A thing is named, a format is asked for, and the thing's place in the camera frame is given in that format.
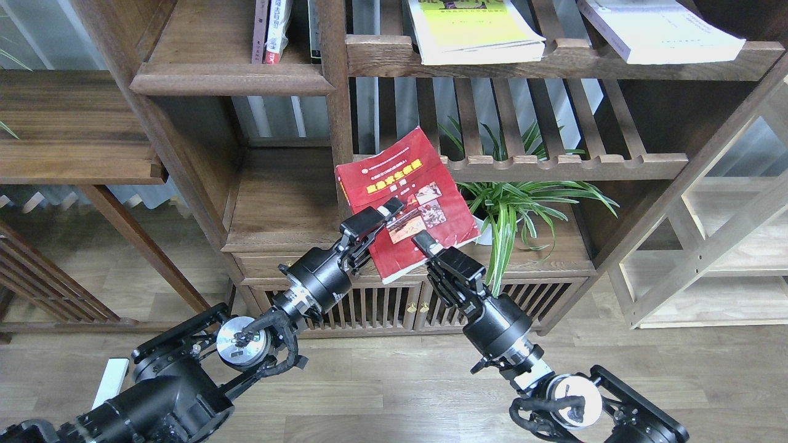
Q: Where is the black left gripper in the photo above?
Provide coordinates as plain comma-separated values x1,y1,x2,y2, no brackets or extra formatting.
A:
278,197,404,321

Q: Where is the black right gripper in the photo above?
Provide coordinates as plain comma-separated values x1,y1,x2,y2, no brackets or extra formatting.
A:
412,230,534,365

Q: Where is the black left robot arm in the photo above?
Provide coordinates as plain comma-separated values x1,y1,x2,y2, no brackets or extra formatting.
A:
2,198,404,442

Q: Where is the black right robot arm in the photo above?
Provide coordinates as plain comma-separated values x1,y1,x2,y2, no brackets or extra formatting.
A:
413,231,689,442

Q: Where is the light wooden shelf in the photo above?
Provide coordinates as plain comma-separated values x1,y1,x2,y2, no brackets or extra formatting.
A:
608,81,787,329

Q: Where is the green spider plant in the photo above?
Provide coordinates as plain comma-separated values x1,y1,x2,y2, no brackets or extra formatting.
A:
438,116,619,299

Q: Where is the dark wooden bookshelf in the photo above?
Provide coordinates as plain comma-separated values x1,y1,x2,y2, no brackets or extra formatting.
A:
71,1,786,334

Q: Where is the yellow green book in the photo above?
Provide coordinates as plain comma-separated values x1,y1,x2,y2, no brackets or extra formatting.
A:
408,1,545,66

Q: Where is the dark upright book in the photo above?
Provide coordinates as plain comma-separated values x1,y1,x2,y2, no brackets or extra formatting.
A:
307,0,323,64

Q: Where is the red white upright book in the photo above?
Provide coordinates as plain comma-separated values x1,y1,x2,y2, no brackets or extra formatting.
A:
262,1,293,64

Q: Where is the dark wooden side table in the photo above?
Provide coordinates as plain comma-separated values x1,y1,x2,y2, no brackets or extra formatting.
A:
1,70,209,344

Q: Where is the white bar on floor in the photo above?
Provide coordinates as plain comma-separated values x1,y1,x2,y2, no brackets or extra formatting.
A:
91,358,129,409

